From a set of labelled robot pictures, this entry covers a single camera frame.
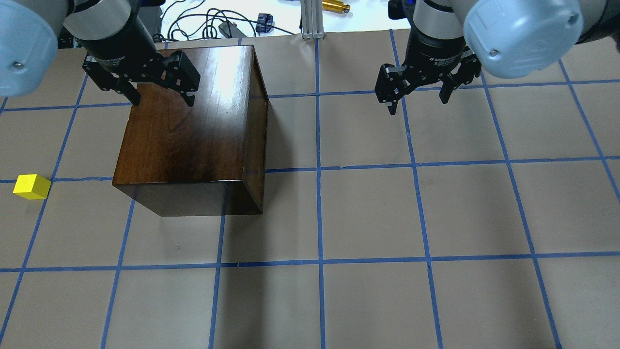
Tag black gripper near drawer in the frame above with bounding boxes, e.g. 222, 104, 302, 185
80, 17, 200, 107

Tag yellow cube block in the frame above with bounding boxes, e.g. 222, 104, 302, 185
13, 173, 52, 200

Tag silver robot arm near drawer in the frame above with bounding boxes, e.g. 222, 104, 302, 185
0, 0, 200, 107

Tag dark wooden drawer cabinet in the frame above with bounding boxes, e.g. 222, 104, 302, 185
111, 46, 269, 217

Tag black power adapter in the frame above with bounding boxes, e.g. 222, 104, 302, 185
217, 20, 247, 38

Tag gold cylinder tool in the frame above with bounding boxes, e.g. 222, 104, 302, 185
322, 0, 351, 14

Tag small blue black connector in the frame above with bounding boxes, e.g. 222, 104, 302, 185
255, 13, 273, 35

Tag black tangled cable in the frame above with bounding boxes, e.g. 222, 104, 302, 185
154, 0, 296, 42

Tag aluminium frame post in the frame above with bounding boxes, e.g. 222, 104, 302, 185
300, 0, 325, 41

